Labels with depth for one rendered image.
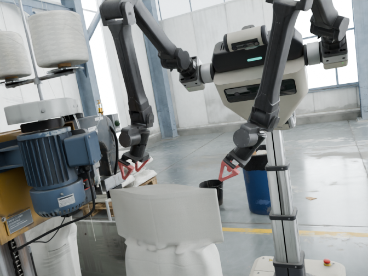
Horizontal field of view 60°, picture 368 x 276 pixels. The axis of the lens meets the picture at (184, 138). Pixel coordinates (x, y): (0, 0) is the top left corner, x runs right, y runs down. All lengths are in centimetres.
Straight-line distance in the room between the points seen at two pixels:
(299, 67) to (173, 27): 882
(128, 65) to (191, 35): 871
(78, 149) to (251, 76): 77
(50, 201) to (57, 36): 49
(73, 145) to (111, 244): 106
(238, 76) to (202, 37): 829
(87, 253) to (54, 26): 139
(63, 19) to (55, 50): 10
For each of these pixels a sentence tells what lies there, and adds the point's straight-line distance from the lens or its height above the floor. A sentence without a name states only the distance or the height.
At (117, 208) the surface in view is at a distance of 139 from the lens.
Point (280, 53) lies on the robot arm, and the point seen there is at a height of 144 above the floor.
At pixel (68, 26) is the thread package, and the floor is 163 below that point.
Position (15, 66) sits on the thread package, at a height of 156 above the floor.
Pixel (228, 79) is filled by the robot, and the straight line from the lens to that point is 140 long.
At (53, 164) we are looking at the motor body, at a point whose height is 124.
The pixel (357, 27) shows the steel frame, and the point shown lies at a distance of 861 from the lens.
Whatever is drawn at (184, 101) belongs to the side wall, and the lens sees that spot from 989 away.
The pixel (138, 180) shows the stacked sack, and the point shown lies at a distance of 461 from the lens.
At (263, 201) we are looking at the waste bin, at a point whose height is 15.
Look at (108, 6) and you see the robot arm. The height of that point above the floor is 167.
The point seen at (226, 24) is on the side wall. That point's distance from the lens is 946.
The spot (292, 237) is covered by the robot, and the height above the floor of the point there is 58.
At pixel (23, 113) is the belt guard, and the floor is 139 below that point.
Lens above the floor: 138
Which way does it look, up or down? 8 degrees down
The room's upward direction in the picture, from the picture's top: 9 degrees counter-clockwise
